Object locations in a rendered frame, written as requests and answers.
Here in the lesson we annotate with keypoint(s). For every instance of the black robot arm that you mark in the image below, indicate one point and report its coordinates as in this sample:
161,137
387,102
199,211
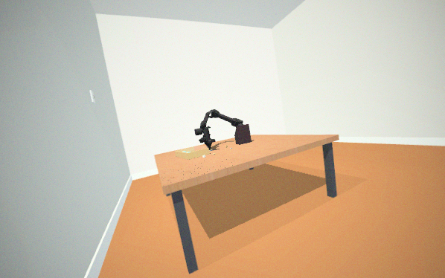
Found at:
214,113

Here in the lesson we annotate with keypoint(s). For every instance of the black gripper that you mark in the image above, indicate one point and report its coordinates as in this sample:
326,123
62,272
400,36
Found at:
209,141

